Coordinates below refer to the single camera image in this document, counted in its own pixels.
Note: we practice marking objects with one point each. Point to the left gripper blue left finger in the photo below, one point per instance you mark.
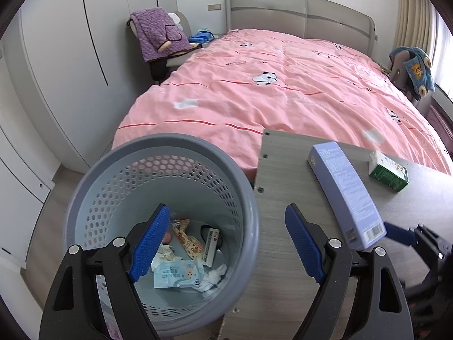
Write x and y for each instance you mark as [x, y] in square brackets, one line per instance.
[73, 307]

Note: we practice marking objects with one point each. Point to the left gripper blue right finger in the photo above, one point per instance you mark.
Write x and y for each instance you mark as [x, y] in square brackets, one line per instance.
[379, 309]

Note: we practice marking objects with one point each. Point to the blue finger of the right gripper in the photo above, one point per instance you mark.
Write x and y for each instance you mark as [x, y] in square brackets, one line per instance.
[400, 233]

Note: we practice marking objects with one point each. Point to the lavender long carton box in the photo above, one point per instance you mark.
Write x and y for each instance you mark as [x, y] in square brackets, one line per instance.
[351, 203]

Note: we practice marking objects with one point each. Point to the green white small box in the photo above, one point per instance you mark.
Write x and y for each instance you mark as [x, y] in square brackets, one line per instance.
[387, 171]

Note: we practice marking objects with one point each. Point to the pink pig toy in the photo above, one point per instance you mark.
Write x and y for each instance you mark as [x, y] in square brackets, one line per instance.
[167, 238]

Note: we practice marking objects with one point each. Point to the blue baby wipes pack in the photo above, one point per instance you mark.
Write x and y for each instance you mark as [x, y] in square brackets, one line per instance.
[178, 274]

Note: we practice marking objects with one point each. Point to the red white snack wrapper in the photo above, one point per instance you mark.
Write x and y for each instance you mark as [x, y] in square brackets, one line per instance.
[192, 246]

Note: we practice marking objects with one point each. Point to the white tissue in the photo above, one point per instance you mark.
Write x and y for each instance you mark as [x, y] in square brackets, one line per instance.
[211, 280]

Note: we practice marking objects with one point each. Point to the small dark card packet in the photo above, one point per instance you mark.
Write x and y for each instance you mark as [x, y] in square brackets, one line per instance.
[213, 240]

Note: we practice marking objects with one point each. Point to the written paper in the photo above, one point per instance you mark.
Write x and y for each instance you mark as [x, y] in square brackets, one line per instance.
[164, 253]

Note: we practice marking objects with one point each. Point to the grey perforated trash basket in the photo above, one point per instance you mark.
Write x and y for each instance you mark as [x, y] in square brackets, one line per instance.
[116, 222]

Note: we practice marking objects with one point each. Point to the grey wooden table board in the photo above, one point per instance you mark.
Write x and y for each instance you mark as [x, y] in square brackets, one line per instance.
[280, 293]

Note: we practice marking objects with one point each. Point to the blue denim bear jacket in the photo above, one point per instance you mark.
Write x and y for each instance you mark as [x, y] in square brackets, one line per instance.
[419, 70]

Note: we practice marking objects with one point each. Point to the pink bed duvet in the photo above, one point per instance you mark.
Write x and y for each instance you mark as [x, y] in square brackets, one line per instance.
[254, 80]

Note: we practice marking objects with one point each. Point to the beige curtain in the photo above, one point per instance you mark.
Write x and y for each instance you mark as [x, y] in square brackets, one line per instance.
[416, 25]

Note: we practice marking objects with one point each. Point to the white wardrobe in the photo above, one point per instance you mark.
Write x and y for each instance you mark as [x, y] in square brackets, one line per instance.
[77, 68]

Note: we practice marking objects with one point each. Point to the grey chair left of bed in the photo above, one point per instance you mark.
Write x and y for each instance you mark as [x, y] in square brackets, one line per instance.
[158, 68]

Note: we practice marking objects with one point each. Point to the grey upholstered headboard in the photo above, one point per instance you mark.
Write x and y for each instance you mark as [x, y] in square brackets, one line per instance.
[307, 19]

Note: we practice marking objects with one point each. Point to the blue bag on nightstand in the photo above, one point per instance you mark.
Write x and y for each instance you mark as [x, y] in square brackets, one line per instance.
[202, 37]

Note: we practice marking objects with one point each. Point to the purple knitted blanket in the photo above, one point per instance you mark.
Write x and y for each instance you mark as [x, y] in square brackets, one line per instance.
[158, 34]

